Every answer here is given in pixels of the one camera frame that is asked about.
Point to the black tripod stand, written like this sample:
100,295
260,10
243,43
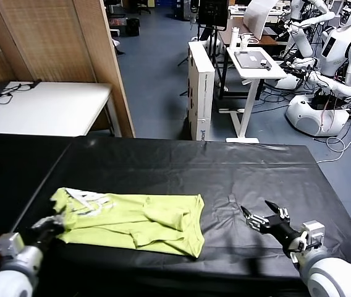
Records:
215,38

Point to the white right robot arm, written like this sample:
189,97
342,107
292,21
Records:
333,275

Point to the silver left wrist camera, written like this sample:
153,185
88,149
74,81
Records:
7,245

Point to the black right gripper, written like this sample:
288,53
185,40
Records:
282,232

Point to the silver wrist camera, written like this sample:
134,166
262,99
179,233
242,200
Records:
7,245
313,233

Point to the white cup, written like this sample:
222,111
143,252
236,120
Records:
244,44

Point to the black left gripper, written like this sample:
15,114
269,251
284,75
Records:
47,236

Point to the black side table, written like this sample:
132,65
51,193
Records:
8,173

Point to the wooden folding screen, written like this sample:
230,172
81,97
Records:
55,40

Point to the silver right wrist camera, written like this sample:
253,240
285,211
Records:
313,233

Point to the tall white cardboard box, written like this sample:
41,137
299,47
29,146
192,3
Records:
201,83

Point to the white standing desk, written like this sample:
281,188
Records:
256,72

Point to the white water bottle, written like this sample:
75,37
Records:
234,38

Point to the white folding table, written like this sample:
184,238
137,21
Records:
45,109

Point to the black trash bin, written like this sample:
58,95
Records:
133,27

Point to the white humanoid robot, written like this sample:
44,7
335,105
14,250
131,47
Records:
301,40
333,52

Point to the white curved sheet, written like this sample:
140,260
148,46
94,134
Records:
256,18

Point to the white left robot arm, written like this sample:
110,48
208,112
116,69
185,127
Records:
11,275

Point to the grey laptop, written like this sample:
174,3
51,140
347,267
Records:
250,59

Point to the brown desk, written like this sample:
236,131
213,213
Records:
268,39

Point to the yellow-green t-shirt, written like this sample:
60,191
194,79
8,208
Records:
132,219

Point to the black monitor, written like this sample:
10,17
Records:
212,12

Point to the black table cover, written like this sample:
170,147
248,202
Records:
178,173

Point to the small black device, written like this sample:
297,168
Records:
265,64

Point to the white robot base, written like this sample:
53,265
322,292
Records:
309,119

